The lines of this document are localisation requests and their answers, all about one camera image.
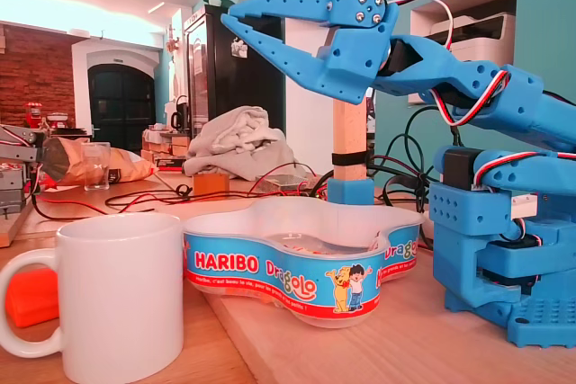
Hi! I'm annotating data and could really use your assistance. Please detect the Haribo plastic candy tub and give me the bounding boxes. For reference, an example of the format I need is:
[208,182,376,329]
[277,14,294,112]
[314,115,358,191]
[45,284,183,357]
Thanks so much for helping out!
[182,196,427,330]

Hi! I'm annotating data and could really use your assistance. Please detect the black cabinet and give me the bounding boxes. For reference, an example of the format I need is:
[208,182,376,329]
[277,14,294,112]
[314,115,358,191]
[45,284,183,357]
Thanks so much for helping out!
[183,4,287,142]

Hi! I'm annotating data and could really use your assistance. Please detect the grey crumpled towel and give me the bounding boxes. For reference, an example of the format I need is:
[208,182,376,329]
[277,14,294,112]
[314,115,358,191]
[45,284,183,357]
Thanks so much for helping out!
[182,105,307,183]

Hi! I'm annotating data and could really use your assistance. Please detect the black kettle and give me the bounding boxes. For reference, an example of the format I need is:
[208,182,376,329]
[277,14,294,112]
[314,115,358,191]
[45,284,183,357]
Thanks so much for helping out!
[169,94,193,131]

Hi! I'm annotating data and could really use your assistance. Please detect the grey metal power supply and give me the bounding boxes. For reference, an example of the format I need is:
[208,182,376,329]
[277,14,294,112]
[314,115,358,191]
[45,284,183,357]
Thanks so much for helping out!
[256,173,311,192]

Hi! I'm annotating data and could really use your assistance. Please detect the white printer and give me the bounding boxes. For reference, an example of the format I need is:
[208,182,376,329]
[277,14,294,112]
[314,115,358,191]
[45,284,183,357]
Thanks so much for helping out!
[407,13,517,107]

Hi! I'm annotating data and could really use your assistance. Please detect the small orange block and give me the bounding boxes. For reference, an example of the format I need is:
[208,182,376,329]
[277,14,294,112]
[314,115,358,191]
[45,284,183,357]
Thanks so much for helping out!
[193,172,230,199]

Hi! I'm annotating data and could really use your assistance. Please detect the stacked cardboard boxes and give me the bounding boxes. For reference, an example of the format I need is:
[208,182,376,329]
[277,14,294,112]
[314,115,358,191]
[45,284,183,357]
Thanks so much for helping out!
[141,127,191,172]

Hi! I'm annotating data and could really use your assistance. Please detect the dark arched door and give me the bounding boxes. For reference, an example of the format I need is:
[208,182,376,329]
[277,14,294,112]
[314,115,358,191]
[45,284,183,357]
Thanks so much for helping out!
[87,64,157,154]

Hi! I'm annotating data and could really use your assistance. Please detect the clear drinking glass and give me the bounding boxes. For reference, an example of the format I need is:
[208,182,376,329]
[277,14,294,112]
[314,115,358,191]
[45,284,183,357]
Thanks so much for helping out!
[82,141,112,192]

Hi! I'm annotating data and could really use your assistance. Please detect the brown paper snack bag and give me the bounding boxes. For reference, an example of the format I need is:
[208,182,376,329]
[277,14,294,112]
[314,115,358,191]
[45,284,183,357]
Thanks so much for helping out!
[38,136,158,187]

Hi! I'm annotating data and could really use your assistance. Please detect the red kitchen appliance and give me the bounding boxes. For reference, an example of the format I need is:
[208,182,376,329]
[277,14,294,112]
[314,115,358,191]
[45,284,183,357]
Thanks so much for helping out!
[24,102,44,129]

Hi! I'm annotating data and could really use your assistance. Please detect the white ceramic mug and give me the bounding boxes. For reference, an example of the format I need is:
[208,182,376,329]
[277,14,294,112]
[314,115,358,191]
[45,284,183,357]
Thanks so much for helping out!
[0,211,185,384]

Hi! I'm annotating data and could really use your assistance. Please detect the light wooden base board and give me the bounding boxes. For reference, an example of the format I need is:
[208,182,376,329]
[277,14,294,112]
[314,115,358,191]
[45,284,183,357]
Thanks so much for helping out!
[202,197,576,384]

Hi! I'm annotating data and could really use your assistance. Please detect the small wooden plank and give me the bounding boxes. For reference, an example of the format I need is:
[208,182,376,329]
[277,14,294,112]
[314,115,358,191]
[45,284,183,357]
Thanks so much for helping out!
[0,207,33,249]

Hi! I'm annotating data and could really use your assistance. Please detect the orange cylinder case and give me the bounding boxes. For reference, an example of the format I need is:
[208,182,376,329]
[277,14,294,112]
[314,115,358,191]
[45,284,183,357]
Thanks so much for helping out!
[4,266,60,329]

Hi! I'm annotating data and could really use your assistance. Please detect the wooden camera post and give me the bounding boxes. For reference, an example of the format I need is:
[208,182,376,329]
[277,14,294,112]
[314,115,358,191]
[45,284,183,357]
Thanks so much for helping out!
[331,0,370,183]

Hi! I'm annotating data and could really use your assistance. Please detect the black strap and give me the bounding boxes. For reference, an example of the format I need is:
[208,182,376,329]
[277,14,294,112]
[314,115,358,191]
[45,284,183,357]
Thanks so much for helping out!
[331,153,371,167]

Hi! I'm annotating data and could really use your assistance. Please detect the white red black servo cable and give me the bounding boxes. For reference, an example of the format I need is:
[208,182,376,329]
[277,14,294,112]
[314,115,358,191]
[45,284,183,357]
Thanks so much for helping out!
[390,0,456,51]

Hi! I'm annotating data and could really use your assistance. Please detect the blue post base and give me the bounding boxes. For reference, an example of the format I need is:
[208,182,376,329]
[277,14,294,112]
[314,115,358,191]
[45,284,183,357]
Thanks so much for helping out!
[327,176,375,208]

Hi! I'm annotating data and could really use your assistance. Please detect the red wire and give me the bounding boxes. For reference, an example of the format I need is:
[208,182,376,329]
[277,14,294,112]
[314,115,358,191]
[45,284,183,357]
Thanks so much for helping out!
[31,161,319,219]

